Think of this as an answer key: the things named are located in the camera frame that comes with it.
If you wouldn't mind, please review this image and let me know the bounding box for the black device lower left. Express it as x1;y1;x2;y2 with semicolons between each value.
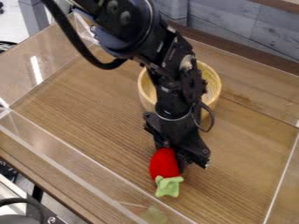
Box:
0;198;68;224

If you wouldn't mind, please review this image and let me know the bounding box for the wooden bowl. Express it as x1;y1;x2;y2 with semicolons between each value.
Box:
136;61;222;112

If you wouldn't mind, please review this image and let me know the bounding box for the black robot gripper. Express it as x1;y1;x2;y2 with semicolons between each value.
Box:
144;112;211;173

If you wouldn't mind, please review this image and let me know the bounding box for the red plush fruit green leaf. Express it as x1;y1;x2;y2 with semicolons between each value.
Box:
148;148;183;198

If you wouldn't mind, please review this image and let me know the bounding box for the grey post upper left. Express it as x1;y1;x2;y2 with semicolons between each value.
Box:
17;0;49;36

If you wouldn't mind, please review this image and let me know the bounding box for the clear acrylic tray enclosure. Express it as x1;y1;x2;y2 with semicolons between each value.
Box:
0;26;299;224

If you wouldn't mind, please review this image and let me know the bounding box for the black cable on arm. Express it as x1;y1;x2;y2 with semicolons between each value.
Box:
191;101;216;133

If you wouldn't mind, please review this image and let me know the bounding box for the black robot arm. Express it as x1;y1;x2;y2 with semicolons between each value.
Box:
41;0;211;170

